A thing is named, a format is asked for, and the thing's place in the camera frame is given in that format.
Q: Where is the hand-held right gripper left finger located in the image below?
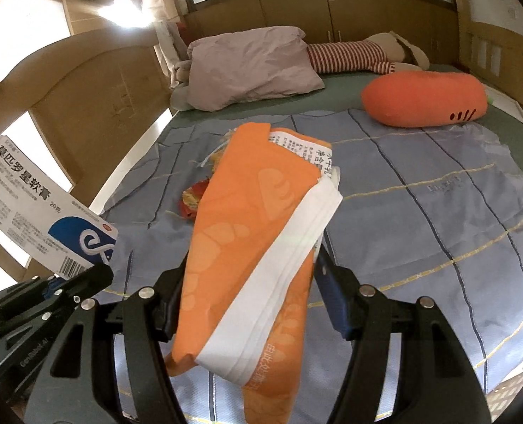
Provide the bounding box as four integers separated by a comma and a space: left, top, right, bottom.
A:
23, 260, 191, 424

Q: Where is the wooden headboard cabinet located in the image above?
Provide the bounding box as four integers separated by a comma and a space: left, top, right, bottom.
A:
184, 0, 460, 71

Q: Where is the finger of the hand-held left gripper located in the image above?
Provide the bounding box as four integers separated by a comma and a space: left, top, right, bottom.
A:
41, 264, 114, 323
0, 275, 65, 319

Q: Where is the white blue medicine box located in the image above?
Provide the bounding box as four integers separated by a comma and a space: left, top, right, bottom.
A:
0, 135, 121, 279

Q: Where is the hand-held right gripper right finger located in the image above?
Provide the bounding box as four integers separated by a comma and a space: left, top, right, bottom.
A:
314, 252, 498, 424

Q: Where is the orange carrot cushion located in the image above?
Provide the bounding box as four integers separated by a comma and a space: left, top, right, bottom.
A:
361, 71, 489, 129

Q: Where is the striped plush toy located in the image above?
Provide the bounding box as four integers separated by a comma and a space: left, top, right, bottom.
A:
308, 31, 430, 76

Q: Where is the wooden bed frame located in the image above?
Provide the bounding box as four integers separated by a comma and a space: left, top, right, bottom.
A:
0, 0, 523, 301

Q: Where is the orange plastic bag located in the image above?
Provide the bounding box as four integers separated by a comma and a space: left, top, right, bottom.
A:
164, 123, 344, 422

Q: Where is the pink pillow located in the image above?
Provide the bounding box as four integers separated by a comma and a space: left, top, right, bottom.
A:
186, 26, 325, 112

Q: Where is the green bed sheet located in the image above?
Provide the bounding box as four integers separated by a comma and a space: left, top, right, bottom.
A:
171, 64, 523, 142

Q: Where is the blue checked blanket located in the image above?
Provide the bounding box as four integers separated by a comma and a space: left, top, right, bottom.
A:
89, 108, 523, 424

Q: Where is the red orange snack wrapper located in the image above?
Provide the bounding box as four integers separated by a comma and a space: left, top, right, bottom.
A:
179, 177, 211, 219

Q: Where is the white fluffy plush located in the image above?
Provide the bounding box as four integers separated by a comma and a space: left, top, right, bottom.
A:
142, 0, 187, 23

